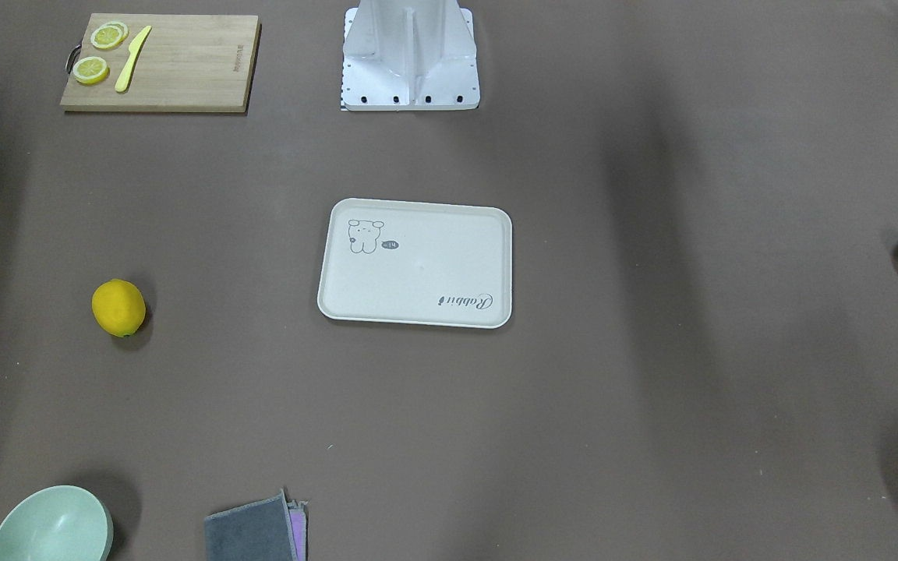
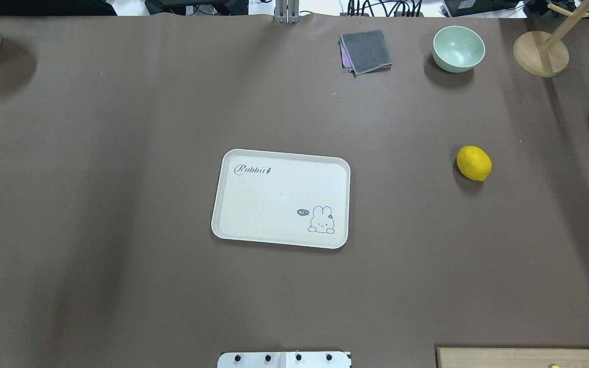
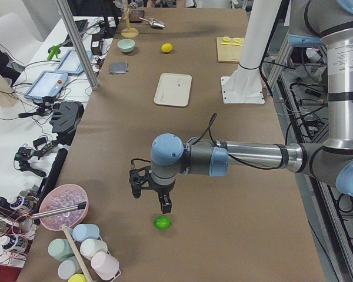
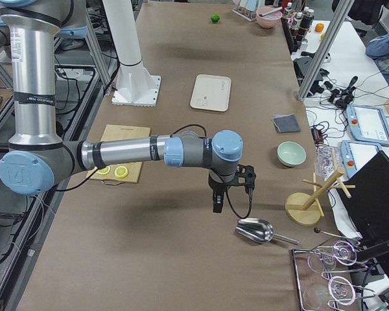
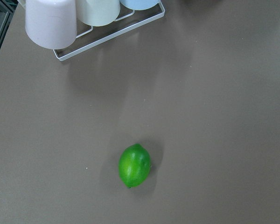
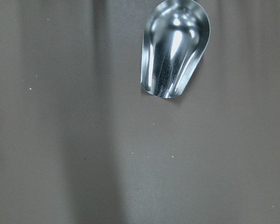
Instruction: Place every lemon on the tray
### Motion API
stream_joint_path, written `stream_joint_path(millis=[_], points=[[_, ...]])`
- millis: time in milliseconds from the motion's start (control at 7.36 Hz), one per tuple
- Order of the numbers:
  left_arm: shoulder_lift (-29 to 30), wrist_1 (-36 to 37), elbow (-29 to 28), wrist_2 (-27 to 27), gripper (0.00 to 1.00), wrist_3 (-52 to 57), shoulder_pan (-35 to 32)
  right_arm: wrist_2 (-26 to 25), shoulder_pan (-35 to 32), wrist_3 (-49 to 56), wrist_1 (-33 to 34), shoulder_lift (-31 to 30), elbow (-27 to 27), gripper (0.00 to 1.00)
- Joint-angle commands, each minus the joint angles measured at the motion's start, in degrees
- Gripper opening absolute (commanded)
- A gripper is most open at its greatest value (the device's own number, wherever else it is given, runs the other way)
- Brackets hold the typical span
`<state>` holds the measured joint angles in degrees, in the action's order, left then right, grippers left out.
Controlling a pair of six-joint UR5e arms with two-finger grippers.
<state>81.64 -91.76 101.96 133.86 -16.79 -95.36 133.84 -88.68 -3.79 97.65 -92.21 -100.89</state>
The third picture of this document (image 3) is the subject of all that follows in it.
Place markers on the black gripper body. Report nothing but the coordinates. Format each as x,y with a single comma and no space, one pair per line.
163,188

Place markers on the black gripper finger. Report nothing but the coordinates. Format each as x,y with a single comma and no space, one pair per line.
165,203

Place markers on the green lime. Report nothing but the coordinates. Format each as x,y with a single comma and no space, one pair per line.
162,222

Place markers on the yellow lemon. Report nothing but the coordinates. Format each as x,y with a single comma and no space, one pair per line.
167,48

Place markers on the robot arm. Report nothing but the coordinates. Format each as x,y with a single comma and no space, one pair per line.
312,23

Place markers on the cream serving tray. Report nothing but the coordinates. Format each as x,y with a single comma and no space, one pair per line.
173,90

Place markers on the pink cup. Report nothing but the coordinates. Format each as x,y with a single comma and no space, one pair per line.
105,265

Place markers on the white cup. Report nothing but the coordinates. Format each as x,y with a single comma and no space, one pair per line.
89,248

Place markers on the light blue cup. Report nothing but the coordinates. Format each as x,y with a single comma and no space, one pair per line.
82,232

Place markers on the pink bowl of ice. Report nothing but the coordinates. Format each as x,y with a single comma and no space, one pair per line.
63,196

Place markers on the mint green cup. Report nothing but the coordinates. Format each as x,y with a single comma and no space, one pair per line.
60,249

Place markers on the grey cup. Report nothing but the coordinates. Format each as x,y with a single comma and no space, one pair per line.
68,268

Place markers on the yellow cup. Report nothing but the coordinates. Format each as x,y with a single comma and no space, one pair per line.
78,277

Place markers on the grey folded cloth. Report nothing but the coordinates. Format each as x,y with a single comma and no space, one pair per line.
118,68

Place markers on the pale green bowl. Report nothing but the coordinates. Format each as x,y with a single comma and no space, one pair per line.
126,45

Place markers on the wooden cutting board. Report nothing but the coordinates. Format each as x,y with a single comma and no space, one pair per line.
229,52

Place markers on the teach pendant tablet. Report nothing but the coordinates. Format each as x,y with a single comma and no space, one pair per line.
70,64
48,84

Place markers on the wooden mug tree stand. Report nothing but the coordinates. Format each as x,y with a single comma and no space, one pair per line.
126,8

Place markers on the lemon slice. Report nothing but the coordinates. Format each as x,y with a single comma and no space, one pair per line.
226,39

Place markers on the metal scoop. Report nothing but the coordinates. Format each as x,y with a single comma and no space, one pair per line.
154,23

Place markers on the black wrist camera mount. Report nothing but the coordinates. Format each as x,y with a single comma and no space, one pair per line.
139,178

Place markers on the aluminium frame post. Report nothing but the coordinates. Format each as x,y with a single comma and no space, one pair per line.
72,30

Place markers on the white camera pole base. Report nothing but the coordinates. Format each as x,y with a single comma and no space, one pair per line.
244,85

